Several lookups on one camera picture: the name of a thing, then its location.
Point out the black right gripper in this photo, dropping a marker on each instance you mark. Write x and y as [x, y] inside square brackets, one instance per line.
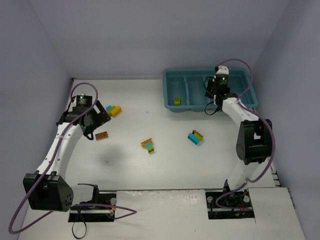
[211, 90]

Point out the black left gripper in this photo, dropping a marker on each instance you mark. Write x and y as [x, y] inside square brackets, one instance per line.
[101, 116]

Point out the brown lego brick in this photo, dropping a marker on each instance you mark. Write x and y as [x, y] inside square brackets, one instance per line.
[101, 136]

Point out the lime green sloped lego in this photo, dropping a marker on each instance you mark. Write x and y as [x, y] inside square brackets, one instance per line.
[177, 101]

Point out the yellow black striped lego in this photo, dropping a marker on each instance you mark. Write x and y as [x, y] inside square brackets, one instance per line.
[145, 142]

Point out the light blue small lego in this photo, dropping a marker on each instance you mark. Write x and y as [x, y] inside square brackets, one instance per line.
[149, 145]

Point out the lime green small lego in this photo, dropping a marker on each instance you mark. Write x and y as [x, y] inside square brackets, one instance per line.
[150, 149]

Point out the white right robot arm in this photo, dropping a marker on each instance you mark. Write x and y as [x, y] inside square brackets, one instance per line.
[255, 142]

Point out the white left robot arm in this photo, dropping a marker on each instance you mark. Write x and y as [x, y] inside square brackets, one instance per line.
[46, 188]

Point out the lime green lego brick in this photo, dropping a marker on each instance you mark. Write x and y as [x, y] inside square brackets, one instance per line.
[109, 112]

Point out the teal divided plastic tray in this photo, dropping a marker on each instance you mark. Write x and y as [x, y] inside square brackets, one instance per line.
[189, 85]

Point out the brown lego plate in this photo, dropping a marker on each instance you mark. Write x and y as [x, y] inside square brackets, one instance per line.
[195, 132]

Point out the lime green curved lego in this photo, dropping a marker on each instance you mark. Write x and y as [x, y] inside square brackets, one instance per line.
[198, 136]

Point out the light blue long lego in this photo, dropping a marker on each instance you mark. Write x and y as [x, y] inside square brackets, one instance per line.
[194, 139]

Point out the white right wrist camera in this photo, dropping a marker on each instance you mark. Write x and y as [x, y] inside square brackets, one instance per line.
[221, 70]

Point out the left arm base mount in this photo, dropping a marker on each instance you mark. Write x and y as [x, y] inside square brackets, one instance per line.
[95, 214]

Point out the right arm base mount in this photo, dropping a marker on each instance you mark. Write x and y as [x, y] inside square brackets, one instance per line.
[232, 207]

